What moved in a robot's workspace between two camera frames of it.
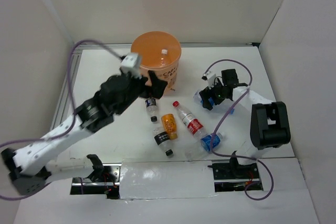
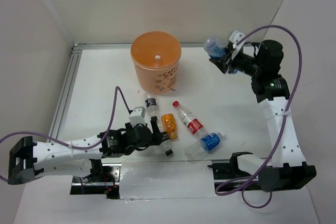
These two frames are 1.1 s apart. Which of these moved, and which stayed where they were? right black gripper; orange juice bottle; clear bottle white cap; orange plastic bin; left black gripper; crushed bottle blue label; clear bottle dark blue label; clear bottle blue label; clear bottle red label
Moved: left black gripper; crushed bottle blue label; clear bottle white cap; right black gripper
Stayed: orange plastic bin; clear bottle dark blue label; clear bottle red label; clear bottle blue label; orange juice bottle
